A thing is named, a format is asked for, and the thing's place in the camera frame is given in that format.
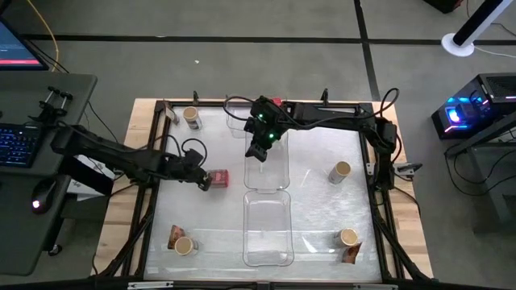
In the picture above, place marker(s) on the silver metal bracket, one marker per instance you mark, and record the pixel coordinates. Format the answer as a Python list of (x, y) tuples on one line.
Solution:
[(149, 285)]

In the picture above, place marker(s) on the grey desk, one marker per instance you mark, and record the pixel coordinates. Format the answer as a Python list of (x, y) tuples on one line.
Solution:
[(24, 96)]

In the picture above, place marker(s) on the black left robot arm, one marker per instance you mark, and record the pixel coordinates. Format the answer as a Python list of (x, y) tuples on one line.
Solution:
[(121, 155)]

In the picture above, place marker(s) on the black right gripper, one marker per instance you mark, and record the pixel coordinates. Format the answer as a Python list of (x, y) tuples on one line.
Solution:
[(262, 135)]

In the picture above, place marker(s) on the clear plastic bin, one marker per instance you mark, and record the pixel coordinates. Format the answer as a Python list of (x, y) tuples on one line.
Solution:
[(238, 125), (274, 173), (268, 229)]

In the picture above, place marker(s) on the tan lid spice jar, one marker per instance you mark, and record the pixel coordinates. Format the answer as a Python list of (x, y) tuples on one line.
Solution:
[(184, 246), (348, 237), (342, 169), (190, 113)]

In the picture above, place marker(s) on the black table clamp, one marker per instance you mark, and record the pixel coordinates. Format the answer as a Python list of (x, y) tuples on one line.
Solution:
[(195, 98), (324, 96)]

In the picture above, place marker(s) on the black box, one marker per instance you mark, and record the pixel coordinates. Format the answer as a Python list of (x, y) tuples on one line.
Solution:
[(443, 5)]

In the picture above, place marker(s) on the black computer tower with lights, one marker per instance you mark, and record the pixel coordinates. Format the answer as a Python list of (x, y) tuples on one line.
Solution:
[(483, 104)]

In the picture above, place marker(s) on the black clamp with silver rods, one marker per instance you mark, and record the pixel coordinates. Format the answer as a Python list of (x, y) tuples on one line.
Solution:
[(48, 110)]

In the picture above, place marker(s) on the backlit black keyboard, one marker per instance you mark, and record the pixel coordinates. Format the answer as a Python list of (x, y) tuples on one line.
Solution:
[(18, 145)]

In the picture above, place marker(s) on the white tower fan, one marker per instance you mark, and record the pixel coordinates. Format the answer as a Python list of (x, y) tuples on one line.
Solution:
[(469, 32)]

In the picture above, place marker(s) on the computer monitor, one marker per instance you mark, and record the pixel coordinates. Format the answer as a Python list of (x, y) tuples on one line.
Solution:
[(16, 48)]

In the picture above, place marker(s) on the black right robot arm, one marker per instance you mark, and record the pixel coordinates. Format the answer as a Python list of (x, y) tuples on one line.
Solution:
[(330, 114)]

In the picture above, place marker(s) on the black computer mouse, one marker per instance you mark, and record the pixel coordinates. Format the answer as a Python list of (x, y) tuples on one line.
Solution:
[(43, 197)]

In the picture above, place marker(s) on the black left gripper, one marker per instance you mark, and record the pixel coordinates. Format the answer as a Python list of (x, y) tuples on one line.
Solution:
[(183, 171)]

